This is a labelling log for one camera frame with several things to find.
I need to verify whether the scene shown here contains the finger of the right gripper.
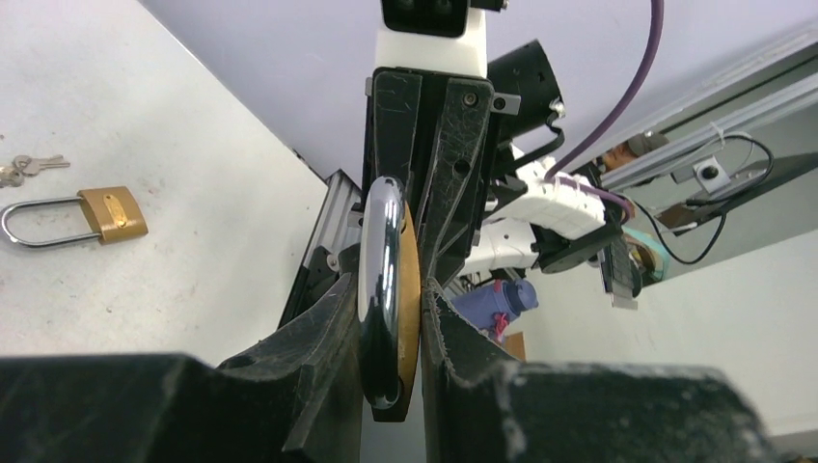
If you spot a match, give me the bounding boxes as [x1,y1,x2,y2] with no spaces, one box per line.
[363,68,423,204]
[419,77,494,285]

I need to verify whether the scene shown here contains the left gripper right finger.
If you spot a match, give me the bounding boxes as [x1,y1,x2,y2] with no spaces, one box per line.
[421,281,778,462]

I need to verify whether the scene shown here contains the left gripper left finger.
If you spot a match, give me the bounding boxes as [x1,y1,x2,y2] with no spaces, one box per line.
[1,273,362,462]

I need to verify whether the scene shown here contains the large brass padlock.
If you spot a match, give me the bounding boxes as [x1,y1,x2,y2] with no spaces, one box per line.
[357,176,421,422]

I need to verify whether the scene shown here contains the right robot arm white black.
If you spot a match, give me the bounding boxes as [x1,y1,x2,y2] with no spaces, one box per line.
[358,36,627,317]

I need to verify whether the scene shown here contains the silver key bunch far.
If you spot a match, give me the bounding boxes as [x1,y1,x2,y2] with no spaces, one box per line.
[1,155,70,188]

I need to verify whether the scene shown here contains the purple water bottle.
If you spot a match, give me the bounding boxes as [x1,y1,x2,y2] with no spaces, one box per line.
[452,280,539,343]

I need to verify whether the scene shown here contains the long-shackle brass padlock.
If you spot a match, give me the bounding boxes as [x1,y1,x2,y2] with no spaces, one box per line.
[1,186,149,250]

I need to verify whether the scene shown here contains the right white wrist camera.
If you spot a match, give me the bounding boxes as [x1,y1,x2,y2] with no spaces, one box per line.
[374,0,508,78]

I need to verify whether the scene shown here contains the aluminium frame rail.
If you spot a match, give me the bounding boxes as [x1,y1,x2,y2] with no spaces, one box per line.
[278,38,818,327]

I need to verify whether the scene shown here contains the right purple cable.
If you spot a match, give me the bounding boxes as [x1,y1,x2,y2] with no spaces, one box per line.
[543,0,666,222]

